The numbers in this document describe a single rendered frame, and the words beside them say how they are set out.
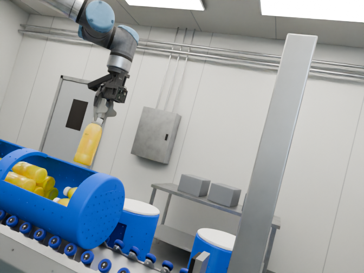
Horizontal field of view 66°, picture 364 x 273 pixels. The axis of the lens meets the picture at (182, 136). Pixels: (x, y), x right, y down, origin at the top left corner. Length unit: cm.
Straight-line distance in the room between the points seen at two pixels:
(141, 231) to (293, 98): 116
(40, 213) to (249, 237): 80
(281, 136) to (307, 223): 369
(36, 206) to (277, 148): 89
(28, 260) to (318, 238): 366
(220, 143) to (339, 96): 175
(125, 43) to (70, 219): 67
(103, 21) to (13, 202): 75
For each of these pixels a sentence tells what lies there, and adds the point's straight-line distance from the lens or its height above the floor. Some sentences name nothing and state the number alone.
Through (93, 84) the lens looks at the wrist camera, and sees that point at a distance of 117.
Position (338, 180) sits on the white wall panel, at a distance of 427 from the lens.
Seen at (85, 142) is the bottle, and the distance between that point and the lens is 110.
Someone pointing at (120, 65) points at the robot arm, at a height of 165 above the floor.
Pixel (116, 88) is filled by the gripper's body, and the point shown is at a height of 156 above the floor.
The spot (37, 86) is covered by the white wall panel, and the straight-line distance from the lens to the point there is 644.
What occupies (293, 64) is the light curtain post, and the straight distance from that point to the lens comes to 64.
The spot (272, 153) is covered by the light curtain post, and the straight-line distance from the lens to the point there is 60.
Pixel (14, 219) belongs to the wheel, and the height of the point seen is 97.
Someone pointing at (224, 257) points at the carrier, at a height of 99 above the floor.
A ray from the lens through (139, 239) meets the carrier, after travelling 158.
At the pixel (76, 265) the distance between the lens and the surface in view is 112.
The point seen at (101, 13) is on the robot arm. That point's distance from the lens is 100.
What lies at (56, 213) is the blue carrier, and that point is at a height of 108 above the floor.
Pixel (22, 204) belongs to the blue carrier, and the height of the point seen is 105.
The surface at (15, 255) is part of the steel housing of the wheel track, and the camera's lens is 128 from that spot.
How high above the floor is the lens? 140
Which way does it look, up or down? 3 degrees up
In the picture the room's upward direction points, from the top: 15 degrees clockwise
